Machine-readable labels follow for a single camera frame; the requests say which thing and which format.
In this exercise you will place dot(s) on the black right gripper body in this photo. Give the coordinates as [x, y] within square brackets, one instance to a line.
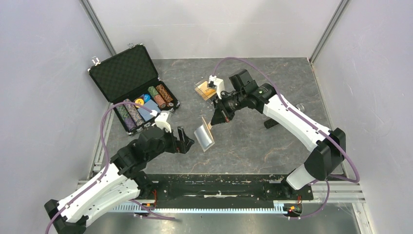
[230, 103]

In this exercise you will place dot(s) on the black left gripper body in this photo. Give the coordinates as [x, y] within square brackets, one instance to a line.
[170, 144]

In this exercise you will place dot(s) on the tan leather card holder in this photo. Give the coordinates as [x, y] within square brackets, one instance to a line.
[204, 135]

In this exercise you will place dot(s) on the clear acrylic card box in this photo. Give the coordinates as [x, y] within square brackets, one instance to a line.
[210, 100]

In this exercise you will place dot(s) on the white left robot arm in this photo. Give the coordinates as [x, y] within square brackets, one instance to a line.
[121, 180]

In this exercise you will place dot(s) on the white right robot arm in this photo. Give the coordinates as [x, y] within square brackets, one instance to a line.
[326, 147]

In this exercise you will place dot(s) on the blue patterned card deck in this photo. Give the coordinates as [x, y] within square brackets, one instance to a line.
[150, 106]

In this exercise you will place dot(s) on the purple chip stack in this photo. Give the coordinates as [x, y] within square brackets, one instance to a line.
[135, 120]

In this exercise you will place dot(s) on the pink chip stack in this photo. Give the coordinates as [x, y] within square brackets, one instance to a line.
[157, 97]

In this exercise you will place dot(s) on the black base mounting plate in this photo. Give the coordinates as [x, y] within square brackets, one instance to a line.
[220, 191]

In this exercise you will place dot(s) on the yellow dealer chip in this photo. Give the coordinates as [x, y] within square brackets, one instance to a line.
[139, 102]

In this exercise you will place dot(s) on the green chip stack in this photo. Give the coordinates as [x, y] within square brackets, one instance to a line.
[121, 109]

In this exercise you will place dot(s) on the orange black chip stack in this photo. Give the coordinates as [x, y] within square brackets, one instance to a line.
[164, 93]

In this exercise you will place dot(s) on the black poker chip case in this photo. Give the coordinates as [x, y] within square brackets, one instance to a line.
[128, 75]

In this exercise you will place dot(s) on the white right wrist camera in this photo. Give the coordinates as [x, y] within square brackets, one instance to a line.
[217, 84]

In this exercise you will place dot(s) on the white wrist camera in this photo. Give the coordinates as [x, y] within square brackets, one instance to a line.
[161, 122]
[217, 84]

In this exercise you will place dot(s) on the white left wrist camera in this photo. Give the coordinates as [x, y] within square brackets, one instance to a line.
[161, 122]

